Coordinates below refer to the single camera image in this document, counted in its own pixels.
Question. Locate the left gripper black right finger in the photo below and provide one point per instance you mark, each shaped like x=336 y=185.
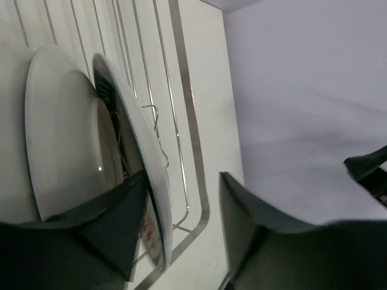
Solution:
x=268 y=249

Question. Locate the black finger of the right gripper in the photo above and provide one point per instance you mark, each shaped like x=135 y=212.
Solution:
x=366 y=170

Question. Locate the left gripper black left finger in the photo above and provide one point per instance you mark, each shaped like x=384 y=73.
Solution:
x=89 y=247

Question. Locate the orange sunburst plate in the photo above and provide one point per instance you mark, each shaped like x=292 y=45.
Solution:
x=72 y=150

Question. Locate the teal lettered rim plate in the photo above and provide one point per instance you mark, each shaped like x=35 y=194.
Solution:
x=142 y=152

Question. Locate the silver wire dish rack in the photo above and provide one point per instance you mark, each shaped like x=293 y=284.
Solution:
x=145 y=39

